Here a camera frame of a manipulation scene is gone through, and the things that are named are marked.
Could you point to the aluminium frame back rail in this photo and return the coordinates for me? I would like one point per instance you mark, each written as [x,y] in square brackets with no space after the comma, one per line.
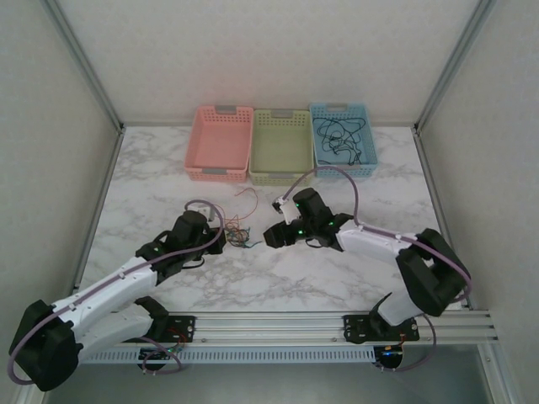
[160,124]

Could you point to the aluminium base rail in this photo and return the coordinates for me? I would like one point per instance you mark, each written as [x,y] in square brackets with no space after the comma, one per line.
[269,328]

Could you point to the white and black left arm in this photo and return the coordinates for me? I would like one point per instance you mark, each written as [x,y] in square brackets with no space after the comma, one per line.
[109,286]

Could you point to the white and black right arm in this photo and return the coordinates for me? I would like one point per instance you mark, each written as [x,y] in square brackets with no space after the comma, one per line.
[370,244]

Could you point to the green plastic basket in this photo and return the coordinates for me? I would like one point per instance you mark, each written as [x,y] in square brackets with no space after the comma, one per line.
[280,143]

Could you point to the pink plastic basket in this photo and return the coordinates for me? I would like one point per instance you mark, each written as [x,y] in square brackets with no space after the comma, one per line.
[219,143]

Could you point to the black mounting plate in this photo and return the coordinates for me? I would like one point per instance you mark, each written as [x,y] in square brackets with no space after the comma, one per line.
[181,326]
[358,328]

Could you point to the blue plastic basket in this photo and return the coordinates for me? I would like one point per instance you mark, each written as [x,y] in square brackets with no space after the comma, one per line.
[324,162]

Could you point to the aluminium frame post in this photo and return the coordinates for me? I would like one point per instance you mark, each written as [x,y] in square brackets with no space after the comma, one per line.
[84,67]
[457,63]

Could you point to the aluminium frame side rail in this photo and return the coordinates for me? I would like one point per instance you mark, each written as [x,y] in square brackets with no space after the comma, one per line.
[433,189]
[102,202]

